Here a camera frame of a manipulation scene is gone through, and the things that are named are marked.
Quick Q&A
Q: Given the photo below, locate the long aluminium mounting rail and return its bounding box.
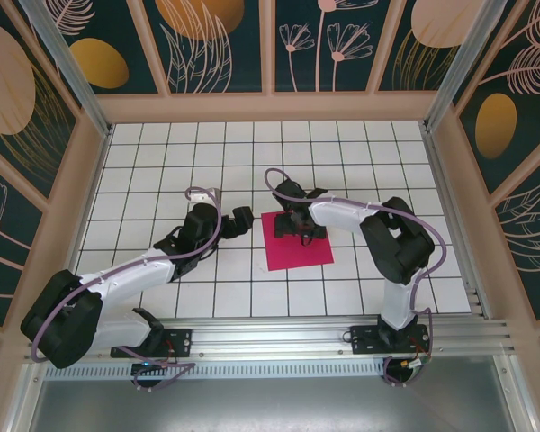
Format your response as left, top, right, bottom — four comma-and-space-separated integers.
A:
24, 317, 526, 361

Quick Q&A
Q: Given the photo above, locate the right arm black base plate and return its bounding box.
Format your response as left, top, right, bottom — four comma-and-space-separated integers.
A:
349, 323, 434, 356

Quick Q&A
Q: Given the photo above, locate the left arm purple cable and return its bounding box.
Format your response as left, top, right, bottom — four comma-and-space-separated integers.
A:
30, 186, 221, 392

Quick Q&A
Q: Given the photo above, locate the grey metal base sheet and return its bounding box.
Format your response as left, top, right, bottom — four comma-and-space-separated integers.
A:
26, 377, 518, 432

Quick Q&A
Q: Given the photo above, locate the aluminium side rail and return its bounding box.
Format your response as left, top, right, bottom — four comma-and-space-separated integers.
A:
65, 125, 114, 275
420, 125, 494, 320

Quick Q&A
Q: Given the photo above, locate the aluminium corner post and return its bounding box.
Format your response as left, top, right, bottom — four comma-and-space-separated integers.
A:
17, 0, 114, 139
421, 0, 509, 132

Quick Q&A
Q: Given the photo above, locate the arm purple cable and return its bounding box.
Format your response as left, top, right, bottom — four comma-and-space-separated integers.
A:
30, 186, 221, 392
264, 168, 447, 389

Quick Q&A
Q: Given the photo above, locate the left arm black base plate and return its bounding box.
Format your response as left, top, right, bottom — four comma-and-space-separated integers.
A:
111, 328, 194, 360

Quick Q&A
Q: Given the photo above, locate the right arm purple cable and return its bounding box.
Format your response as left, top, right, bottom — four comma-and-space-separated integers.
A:
264, 168, 447, 389

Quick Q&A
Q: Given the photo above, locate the magenta cloth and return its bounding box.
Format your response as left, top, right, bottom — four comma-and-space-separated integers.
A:
260, 211, 335, 273

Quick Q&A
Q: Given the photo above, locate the slotted grey cable duct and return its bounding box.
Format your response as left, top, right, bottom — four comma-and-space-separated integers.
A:
44, 362, 391, 380

